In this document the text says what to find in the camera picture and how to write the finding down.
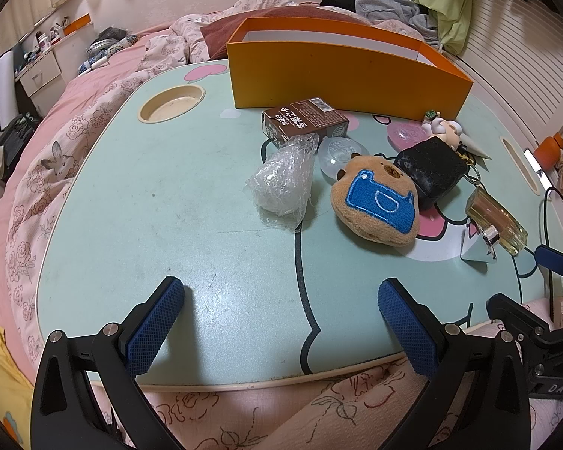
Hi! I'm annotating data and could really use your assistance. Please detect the dark red ribbed pillow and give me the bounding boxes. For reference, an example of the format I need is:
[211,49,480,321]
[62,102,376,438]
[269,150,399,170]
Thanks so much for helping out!
[201,4,371,50]

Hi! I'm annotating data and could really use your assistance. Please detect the orange tray box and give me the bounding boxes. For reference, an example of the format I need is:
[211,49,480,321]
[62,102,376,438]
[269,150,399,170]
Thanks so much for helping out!
[63,13,92,36]

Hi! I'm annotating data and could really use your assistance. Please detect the clear plastic wrap bundle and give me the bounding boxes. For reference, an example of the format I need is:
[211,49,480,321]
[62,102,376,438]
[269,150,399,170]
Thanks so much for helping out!
[245,133,320,231]

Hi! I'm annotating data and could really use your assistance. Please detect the white drawer cabinet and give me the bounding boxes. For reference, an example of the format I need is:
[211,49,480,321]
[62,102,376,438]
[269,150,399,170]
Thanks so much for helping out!
[19,49,66,116]

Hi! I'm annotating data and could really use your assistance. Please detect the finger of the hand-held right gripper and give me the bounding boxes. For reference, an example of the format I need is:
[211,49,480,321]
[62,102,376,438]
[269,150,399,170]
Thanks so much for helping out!
[534,243,563,291]
[487,292,552,338]

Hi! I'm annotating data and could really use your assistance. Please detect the pink round plastic dish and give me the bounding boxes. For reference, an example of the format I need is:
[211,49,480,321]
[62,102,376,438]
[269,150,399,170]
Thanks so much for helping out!
[387,121,428,147]

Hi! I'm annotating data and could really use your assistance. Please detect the grey garment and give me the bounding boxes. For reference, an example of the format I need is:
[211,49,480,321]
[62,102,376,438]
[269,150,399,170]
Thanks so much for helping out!
[355,0,444,41]

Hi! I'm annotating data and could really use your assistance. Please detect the smartphone with lit screen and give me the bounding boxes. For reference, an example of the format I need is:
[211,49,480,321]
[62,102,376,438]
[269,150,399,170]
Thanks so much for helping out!
[523,149,545,176]

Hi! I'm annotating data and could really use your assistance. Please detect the light green cloth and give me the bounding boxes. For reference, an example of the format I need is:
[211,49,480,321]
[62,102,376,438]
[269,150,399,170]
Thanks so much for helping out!
[413,0,474,54]

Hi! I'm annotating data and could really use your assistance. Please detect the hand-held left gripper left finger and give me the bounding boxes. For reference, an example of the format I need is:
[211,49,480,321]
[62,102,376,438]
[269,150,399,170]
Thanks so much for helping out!
[30,276,188,450]

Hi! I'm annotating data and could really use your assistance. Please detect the orange cardboard box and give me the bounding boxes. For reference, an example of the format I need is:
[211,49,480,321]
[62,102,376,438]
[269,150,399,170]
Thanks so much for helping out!
[226,17,474,123]

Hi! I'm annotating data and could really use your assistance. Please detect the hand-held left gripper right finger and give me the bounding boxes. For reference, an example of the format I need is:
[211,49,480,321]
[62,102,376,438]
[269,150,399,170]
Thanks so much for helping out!
[376,277,532,450]

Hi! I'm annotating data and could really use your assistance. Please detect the black cable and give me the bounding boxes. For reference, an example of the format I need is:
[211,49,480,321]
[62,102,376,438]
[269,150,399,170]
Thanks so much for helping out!
[539,187,563,329]

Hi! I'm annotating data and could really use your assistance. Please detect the brown capybara plush toy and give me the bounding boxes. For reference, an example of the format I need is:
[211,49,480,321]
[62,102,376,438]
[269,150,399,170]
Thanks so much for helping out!
[329,152,421,248]

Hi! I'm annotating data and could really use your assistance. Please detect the mint green lap table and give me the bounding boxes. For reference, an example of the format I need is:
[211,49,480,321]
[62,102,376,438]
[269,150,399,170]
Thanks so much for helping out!
[36,58,563,390]

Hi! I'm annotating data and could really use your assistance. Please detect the orange bottle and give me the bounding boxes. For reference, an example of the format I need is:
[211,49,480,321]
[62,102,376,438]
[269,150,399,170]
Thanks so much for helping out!
[534,132,563,167]

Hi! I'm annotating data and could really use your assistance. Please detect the brown drink carton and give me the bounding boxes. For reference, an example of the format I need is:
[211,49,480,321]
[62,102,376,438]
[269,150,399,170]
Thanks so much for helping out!
[262,97,350,142]

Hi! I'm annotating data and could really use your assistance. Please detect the black bag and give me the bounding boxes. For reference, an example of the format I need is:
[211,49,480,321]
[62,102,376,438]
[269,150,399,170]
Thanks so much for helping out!
[0,112,41,176]

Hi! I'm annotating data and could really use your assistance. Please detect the doll figure keychain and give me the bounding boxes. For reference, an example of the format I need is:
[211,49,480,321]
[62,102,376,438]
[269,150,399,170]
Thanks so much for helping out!
[421,117,492,185]

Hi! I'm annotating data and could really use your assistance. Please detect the blue patterned cloth pile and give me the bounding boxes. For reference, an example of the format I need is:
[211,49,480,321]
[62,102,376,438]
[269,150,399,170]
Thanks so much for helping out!
[77,28,139,73]

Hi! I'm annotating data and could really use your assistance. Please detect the white slatted panel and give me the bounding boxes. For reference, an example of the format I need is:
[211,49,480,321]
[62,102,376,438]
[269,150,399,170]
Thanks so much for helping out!
[464,0,563,151]

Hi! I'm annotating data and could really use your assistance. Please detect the black square pouch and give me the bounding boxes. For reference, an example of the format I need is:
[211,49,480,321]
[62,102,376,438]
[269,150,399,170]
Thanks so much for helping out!
[393,135,466,211]

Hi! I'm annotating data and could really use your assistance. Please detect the perfume bottle with silver cap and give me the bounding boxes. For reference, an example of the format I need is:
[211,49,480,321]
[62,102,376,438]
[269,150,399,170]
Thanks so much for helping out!
[461,186,530,263]

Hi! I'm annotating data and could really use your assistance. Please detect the yellow cloth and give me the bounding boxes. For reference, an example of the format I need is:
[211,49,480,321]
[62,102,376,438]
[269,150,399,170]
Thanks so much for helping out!
[0,325,36,450]

